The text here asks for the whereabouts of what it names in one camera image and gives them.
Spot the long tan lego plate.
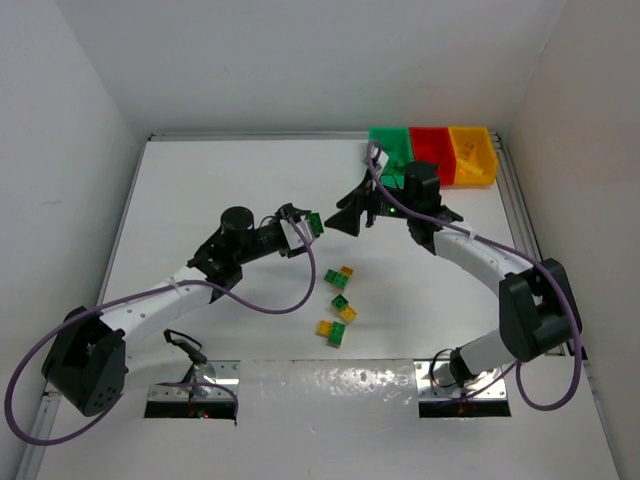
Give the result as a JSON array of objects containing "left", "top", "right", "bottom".
[{"left": 456, "top": 159, "right": 484, "bottom": 176}]

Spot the small yellow lego plate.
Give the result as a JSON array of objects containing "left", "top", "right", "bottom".
[{"left": 341, "top": 266, "right": 354, "bottom": 278}]

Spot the green lego plate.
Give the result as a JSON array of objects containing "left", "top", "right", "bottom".
[{"left": 324, "top": 269, "right": 350, "bottom": 290}]

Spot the green arch lego piece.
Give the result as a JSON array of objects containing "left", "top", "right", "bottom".
[{"left": 306, "top": 212, "right": 324, "bottom": 237}]

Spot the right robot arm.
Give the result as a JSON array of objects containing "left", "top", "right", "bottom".
[{"left": 325, "top": 162, "right": 582, "bottom": 388}]

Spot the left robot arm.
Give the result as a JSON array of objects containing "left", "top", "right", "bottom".
[{"left": 42, "top": 204, "right": 322, "bottom": 417}]

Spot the red storage bin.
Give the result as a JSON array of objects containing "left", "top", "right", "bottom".
[{"left": 409, "top": 127, "right": 456, "bottom": 186}]

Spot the green storage bin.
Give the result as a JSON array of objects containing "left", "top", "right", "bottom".
[{"left": 369, "top": 126, "right": 414, "bottom": 189}]

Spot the yellow storage bin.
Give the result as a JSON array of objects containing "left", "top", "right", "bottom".
[{"left": 448, "top": 126, "right": 499, "bottom": 188}]

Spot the green and yellow lego stack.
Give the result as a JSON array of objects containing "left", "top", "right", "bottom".
[{"left": 331, "top": 295, "right": 357, "bottom": 324}]

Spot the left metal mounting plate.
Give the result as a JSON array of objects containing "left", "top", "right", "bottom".
[{"left": 147, "top": 361, "right": 240, "bottom": 402}]

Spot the metal mounting plate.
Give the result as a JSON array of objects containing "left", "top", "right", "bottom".
[
  {"left": 147, "top": 361, "right": 240, "bottom": 402},
  {"left": 414, "top": 359, "right": 508, "bottom": 402}
]

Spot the yellow green lego block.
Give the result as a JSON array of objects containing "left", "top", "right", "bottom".
[{"left": 316, "top": 320, "right": 346, "bottom": 348}]

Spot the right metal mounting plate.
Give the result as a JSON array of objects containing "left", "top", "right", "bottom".
[{"left": 414, "top": 359, "right": 508, "bottom": 402}]

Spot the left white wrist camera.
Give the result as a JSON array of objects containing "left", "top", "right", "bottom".
[{"left": 279, "top": 218, "right": 317, "bottom": 254}]

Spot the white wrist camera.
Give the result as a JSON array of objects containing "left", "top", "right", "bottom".
[
  {"left": 371, "top": 149, "right": 390, "bottom": 177},
  {"left": 279, "top": 218, "right": 317, "bottom": 254}
]

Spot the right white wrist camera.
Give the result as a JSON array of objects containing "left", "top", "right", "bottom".
[{"left": 371, "top": 149, "right": 390, "bottom": 177}]

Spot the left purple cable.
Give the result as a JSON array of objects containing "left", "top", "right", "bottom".
[{"left": 4, "top": 217, "right": 317, "bottom": 446}]

